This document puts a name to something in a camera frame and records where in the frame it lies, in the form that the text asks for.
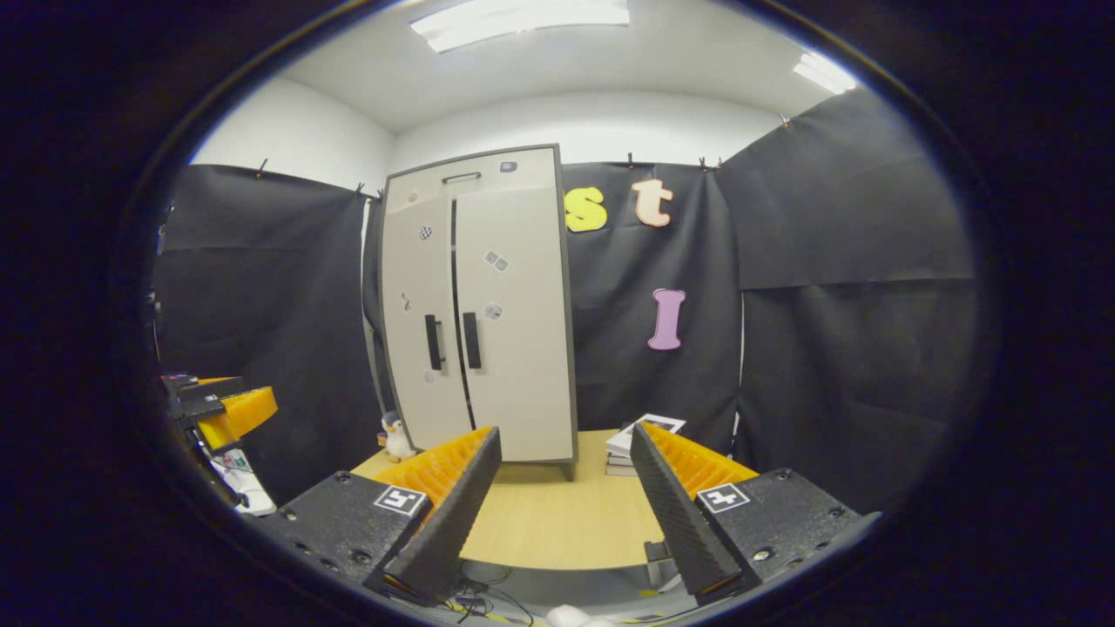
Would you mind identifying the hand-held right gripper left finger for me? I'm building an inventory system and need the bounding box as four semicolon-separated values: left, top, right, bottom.
261;425;503;606

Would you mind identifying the grey shoe cabinet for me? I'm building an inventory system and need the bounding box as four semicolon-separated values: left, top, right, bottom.
376;144;580;482

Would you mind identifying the grey shoe cabinet door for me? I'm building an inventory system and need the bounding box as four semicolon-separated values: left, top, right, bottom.
453;185;576;462
382;196;476;452

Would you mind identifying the tangle of black cables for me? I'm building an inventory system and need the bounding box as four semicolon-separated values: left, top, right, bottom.
444;562;537;627

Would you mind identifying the grey table leg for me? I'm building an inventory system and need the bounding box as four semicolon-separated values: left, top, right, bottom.
643;540;682;591

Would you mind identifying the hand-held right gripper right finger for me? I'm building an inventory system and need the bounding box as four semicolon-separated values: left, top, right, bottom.
629;422;881;604

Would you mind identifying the grey cabinet drawer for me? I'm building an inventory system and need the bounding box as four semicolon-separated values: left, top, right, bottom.
386;148;558;212

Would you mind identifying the black backdrop cloth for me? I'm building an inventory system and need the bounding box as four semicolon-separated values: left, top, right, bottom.
152;87;981;515

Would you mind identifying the penguin plush toy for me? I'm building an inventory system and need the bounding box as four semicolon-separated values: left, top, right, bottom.
378;411;417;464

